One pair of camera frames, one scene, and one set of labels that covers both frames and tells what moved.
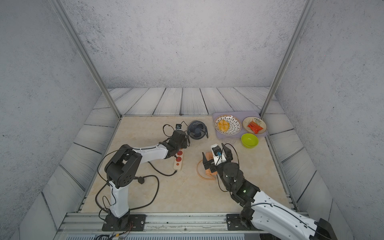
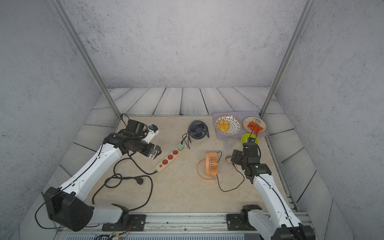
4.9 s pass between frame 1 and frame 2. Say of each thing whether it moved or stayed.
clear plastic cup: stayed
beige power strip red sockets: moved
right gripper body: moved
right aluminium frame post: stayed
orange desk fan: stayed
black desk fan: stayed
